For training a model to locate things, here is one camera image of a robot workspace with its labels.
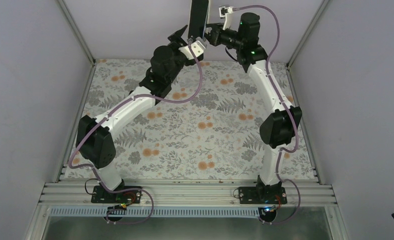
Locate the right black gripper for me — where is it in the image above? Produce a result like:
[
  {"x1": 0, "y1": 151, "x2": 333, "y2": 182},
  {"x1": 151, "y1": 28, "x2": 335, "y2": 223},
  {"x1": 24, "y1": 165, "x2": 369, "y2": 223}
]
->
[{"x1": 199, "y1": 22, "x2": 245, "y2": 50}]

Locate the black phone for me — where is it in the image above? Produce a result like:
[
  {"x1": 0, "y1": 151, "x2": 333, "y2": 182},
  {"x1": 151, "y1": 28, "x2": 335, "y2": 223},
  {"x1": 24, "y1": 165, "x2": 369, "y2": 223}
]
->
[{"x1": 187, "y1": 0, "x2": 211, "y2": 40}]

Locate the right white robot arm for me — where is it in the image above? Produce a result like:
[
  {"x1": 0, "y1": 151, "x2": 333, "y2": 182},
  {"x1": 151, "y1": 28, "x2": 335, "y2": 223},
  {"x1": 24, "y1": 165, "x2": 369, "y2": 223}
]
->
[{"x1": 207, "y1": 12, "x2": 302, "y2": 204}]

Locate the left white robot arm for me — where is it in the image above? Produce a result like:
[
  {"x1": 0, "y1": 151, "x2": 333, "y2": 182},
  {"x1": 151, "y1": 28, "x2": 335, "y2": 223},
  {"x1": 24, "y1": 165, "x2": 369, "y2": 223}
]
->
[{"x1": 68, "y1": 27, "x2": 207, "y2": 203}]

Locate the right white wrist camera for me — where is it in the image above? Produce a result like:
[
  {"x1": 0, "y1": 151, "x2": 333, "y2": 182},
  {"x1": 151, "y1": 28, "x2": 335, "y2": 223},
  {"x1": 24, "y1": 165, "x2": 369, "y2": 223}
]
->
[{"x1": 218, "y1": 5, "x2": 234, "y2": 30}]

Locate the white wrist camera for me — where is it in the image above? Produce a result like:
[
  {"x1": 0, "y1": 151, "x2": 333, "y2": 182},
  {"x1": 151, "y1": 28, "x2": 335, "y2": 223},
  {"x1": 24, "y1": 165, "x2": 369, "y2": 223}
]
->
[
  {"x1": 179, "y1": 37, "x2": 207, "y2": 60},
  {"x1": 218, "y1": 5, "x2": 234, "y2": 30}
]

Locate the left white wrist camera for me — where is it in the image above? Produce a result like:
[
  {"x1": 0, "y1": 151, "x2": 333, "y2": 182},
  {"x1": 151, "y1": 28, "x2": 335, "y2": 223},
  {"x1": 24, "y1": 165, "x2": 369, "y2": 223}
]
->
[{"x1": 179, "y1": 37, "x2": 207, "y2": 60}]

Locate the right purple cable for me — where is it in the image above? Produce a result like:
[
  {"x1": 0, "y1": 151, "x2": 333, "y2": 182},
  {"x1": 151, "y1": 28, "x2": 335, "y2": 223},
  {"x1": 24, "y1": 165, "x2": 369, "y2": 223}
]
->
[{"x1": 231, "y1": 4, "x2": 301, "y2": 225}]

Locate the purple cable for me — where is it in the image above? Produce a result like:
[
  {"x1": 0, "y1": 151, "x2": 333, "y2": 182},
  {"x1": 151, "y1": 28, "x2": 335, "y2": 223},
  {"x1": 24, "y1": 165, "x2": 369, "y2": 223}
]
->
[
  {"x1": 231, "y1": 4, "x2": 301, "y2": 225},
  {"x1": 67, "y1": 42, "x2": 205, "y2": 225}
]

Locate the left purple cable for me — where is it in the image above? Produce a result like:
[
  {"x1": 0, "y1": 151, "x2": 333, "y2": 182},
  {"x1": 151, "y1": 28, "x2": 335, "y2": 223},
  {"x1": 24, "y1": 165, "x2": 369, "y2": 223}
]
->
[{"x1": 67, "y1": 42, "x2": 205, "y2": 225}]

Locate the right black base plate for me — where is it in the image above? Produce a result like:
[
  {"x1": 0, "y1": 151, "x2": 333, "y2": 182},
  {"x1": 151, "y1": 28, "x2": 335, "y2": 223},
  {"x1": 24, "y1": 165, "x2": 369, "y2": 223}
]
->
[{"x1": 238, "y1": 186, "x2": 288, "y2": 205}]

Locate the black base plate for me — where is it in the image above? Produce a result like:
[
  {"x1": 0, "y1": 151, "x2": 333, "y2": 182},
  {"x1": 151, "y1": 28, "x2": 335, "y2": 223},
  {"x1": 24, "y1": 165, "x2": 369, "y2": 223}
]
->
[
  {"x1": 238, "y1": 186, "x2": 288, "y2": 205},
  {"x1": 90, "y1": 185, "x2": 142, "y2": 205}
]

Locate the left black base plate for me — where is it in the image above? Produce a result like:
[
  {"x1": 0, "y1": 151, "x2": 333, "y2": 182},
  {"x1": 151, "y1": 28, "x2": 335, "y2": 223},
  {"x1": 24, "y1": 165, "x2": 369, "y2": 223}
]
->
[{"x1": 90, "y1": 185, "x2": 142, "y2": 205}]

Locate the aluminium rail frame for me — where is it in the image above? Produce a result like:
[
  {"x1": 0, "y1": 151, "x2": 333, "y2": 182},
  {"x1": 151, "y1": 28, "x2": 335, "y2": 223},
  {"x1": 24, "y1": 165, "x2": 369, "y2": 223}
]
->
[{"x1": 38, "y1": 180, "x2": 338, "y2": 207}]

